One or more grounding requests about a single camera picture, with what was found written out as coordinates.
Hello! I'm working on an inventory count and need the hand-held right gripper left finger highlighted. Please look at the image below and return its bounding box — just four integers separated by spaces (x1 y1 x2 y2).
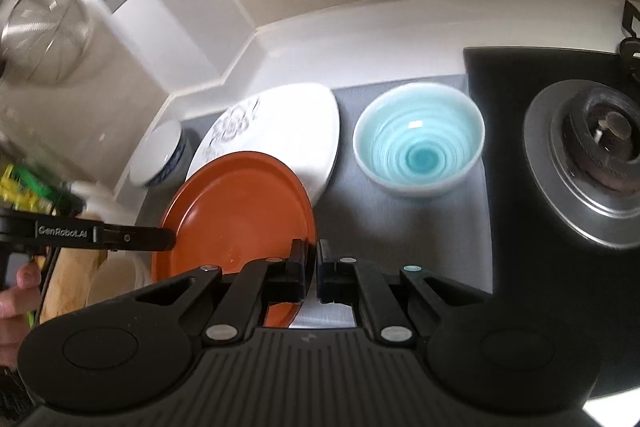
131 238 307 347

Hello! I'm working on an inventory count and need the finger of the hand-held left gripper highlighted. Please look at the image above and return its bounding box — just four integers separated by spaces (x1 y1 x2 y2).
99 227 176 253

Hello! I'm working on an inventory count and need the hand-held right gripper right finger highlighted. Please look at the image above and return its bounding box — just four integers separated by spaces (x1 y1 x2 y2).
316 240 493 349

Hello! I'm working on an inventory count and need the orange plate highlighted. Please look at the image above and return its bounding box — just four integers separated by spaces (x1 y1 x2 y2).
151 151 317 329

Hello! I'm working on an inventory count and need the person's left hand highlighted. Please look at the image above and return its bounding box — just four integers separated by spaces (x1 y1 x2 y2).
0 262 43 370

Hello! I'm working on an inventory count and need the yellow green packet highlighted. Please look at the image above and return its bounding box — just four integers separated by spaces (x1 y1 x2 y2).
0 163 76 214

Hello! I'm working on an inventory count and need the white bottle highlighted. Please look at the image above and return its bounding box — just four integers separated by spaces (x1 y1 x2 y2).
70 179 123 228

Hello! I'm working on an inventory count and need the white and blue bowl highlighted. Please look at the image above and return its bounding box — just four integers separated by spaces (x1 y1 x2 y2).
129 120 190 188

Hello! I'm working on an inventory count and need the grey mat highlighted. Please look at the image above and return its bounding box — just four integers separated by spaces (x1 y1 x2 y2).
135 72 493 329

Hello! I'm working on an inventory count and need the white patterned plate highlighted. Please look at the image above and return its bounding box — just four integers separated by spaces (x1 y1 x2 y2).
185 83 342 204

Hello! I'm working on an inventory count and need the light blue bowl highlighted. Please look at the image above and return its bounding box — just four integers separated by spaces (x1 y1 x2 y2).
353 82 486 198

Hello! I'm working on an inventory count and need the metal mesh strainer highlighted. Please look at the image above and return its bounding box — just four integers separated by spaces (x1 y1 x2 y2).
0 0 96 84

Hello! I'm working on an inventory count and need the black gas stove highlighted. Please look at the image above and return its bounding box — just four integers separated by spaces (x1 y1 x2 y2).
463 47 640 400

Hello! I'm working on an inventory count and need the gas stove burner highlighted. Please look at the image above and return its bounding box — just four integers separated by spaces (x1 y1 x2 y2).
523 79 640 250

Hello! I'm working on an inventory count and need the black stove grate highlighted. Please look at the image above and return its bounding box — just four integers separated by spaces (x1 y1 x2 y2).
619 0 640 58

